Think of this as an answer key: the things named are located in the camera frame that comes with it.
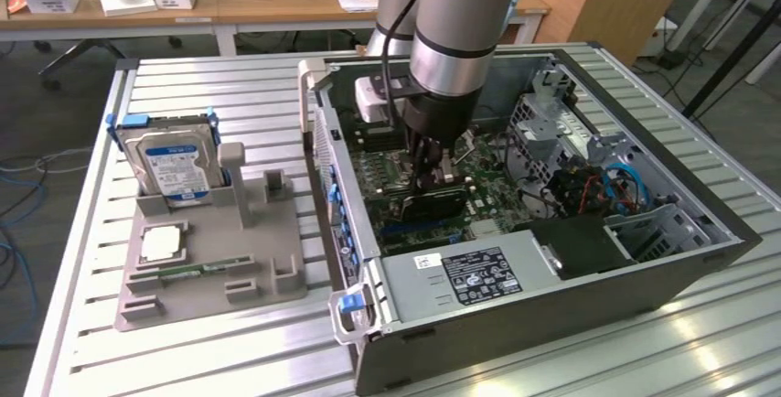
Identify metal disk bay cage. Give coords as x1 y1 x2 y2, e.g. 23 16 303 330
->
506 60 612 174

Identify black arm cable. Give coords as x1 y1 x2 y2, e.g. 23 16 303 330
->
381 0 426 119

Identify blue floor cable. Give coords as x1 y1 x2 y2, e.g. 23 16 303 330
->
0 158 50 348

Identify CPU socket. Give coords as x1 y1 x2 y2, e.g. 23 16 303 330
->
383 149 417 183

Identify hard disk with blue caddy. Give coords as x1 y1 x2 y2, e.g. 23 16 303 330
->
104 106 222 209

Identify metal CPU socket cover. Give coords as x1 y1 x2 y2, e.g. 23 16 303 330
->
439 140 482 188

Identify grey parts rack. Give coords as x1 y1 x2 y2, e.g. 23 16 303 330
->
112 140 310 333

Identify green motherboard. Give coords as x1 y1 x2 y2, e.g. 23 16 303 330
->
347 108 533 256

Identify black graphics card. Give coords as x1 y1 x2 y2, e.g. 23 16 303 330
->
390 181 469 224

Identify small metal disk bay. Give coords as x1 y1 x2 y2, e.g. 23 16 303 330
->
604 202 716 263

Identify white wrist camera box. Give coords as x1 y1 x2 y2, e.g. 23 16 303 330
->
353 76 407 123

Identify grey power supply unit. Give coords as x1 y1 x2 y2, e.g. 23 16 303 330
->
370 231 566 325

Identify open black PC case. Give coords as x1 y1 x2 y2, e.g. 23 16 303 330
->
295 47 764 396

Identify black expansion slot blue latch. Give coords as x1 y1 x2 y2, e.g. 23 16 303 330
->
382 231 463 246

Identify black stand pole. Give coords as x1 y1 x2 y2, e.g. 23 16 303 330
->
680 1 781 117

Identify blue wire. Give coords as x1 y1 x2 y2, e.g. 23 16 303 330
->
601 161 653 215

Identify wooden cabinet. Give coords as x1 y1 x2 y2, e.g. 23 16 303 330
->
518 0 701 69

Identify silver CPU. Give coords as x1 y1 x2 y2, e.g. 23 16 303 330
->
138 226 188 263

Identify green RAM stick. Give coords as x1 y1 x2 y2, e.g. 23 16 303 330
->
131 257 252 282

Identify wooden desk white legs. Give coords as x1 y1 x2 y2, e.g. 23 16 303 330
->
216 0 550 58
0 0 220 58

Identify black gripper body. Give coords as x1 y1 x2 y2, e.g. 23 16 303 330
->
401 88 482 145

